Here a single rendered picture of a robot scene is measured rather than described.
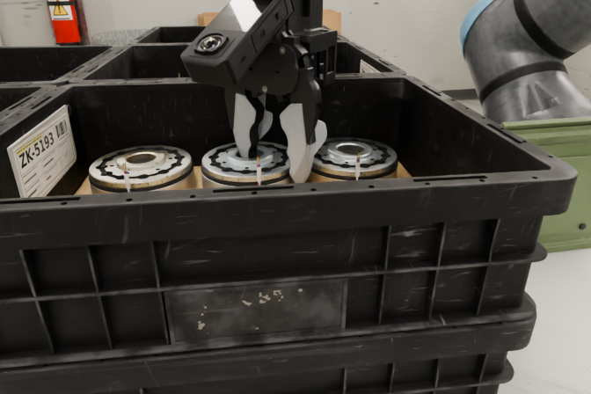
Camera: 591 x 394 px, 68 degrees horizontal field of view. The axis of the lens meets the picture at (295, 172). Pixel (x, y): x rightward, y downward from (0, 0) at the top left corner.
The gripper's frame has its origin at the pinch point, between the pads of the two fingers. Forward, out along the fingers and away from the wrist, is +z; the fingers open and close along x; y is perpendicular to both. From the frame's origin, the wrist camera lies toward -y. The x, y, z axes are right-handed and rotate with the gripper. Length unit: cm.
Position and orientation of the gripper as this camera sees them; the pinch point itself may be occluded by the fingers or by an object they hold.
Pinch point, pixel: (271, 173)
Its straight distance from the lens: 45.9
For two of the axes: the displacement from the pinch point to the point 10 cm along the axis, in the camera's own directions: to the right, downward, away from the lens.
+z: 0.0, 9.1, 4.1
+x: -8.6, -2.1, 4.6
